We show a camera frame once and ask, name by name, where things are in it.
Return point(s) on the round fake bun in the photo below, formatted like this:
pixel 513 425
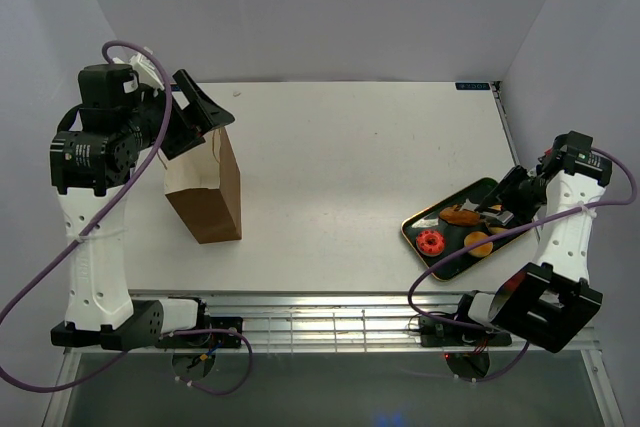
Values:
pixel 484 247
pixel 497 218

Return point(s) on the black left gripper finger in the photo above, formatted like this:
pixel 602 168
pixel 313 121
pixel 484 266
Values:
pixel 201 113
pixel 177 143

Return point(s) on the brown paper bag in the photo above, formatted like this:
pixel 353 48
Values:
pixel 203 186

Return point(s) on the metal tongs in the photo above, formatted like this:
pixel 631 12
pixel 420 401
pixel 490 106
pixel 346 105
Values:
pixel 468 204

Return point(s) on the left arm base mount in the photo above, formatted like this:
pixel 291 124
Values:
pixel 216 335

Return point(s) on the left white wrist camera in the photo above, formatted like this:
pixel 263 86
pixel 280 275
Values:
pixel 146 71

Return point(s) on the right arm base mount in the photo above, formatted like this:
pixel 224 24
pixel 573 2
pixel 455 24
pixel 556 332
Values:
pixel 437 333

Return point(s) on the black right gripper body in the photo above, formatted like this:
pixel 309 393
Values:
pixel 529 196

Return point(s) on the red fake donut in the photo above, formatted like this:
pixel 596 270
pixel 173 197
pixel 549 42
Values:
pixel 430 243

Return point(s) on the aluminium front rail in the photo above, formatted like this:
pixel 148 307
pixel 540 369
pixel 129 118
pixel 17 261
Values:
pixel 347 322

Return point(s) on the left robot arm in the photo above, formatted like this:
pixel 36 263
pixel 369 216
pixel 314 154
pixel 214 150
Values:
pixel 92 156

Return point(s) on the brown fake croissant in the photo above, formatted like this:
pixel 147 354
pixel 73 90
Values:
pixel 460 217

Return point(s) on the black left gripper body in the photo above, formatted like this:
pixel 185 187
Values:
pixel 151 117

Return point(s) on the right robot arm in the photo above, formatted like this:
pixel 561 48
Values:
pixel 549 300

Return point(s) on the green serving tray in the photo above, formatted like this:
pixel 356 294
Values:
pixel 508 255

